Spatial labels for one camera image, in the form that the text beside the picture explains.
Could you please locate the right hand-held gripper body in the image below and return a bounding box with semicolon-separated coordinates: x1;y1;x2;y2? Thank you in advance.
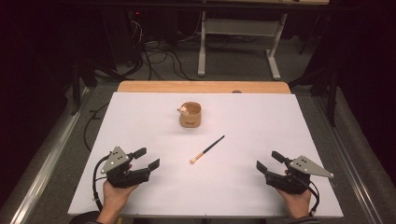
264;155;335;195

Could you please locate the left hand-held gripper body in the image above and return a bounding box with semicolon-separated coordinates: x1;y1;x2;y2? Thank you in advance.
100;146;153;189

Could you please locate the black-handled makeup brush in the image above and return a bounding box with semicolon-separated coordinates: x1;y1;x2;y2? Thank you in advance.
190;134;226;164

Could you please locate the wooden cup with animal figure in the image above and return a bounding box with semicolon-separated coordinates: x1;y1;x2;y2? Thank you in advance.
177;101;203;128

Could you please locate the person's left hand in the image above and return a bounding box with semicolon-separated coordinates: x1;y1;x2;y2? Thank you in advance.
101;180;139;216

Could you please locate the person's right hand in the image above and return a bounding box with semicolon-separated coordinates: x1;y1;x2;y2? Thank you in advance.
276;188;313;219

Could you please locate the white board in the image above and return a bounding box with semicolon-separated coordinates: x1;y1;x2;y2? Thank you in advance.
67;91;344;218

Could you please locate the black stand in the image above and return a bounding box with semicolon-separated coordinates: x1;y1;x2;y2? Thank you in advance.
288;13;340;128
69;59;99;117

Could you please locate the wooden table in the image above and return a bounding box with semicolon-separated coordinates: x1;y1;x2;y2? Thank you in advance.
117;80;292;94

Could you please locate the black box with red light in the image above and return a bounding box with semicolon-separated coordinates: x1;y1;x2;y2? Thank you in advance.
101;7;179;64

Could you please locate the right hand-held gripper black cable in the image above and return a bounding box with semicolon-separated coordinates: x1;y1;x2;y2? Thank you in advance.
306;179;321;217

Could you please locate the hand-held gripper black cable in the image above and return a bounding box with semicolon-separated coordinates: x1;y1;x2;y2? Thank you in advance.
92;153;112;213
306;179;321;217

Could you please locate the left hand-held gripper black cable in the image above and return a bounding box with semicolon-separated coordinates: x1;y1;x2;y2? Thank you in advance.
92;153;112;213

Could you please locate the black floor cable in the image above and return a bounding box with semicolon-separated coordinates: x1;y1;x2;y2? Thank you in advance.
83;102;110;152

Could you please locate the metal floor rail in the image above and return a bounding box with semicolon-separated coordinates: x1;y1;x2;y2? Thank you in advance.
312;94;386;224
8;87;91;224

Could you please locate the tangle of black floor cables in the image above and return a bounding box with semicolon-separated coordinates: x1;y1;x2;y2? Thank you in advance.
125;18;200;82

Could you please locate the white desk frame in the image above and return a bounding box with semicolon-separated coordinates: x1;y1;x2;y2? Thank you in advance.
197;0;331;81

